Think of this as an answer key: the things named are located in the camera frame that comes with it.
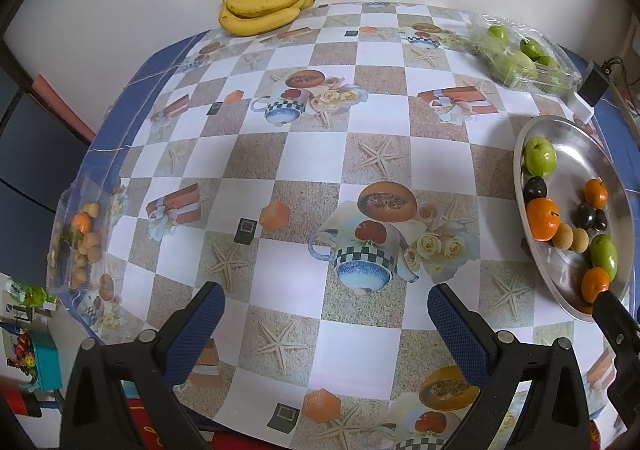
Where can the steel basin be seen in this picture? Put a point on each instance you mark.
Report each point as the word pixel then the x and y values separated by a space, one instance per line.
pixel 565 140

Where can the small dark plum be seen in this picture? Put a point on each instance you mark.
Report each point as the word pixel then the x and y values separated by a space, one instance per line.
pixel 601 219

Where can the heap of small green fruits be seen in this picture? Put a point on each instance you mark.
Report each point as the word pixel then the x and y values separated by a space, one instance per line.
pixel 510 63

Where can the clear plastic bag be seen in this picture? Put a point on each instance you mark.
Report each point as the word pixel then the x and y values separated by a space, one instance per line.
pixel 65 210

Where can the red board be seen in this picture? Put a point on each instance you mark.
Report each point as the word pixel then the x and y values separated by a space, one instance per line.
pixel 57 103

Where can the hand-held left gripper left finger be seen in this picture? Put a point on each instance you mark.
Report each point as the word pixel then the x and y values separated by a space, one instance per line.
pixel 197 325

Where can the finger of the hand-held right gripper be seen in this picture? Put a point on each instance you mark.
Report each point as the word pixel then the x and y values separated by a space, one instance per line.
pixel 617 325

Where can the white charger base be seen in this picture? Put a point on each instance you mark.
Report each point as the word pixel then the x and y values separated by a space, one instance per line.
pixel 582 111

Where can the dark cabinet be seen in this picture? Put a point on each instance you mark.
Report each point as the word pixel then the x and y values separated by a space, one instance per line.
pixel 25 140

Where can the clear plastic clamshell box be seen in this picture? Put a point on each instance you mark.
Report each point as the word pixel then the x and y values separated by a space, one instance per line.
pixel 560 60

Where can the yellow banana bunch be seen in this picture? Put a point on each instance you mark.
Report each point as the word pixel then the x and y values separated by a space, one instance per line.
pixel 260 5

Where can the orange in plastic bag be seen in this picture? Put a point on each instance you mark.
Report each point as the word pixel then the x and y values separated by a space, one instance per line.
pixel 82 222

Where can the teal box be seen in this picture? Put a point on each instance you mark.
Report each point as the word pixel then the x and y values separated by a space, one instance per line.
pixel 47 362

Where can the heap of bagged longans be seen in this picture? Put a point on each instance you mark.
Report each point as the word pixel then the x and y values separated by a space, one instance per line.
pixel 87 250

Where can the black power adapter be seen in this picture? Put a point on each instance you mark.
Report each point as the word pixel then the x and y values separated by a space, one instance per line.
pixel 594 85

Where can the orange with stem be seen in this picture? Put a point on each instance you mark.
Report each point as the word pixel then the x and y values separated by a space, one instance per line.
pixel 542 220

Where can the round green apple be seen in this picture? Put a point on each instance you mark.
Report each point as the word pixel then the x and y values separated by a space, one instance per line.
pixel 539 156

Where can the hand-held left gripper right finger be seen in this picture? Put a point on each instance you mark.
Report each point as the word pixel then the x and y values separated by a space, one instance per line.
pixel 457 330

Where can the small orange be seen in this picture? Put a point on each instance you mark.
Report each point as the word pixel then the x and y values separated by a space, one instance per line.
pixel 596 193

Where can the brown longan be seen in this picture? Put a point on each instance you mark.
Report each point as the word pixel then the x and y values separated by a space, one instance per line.
pixel 561 235
pixel 580 239

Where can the colourful small toys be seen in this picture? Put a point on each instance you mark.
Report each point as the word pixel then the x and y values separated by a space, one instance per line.
pixel 22 355

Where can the green plastic toy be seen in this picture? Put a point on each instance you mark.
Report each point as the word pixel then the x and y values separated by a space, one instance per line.
pixel 30 297

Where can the green mango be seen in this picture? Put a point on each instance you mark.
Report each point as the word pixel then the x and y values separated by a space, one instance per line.
pixel 604 256

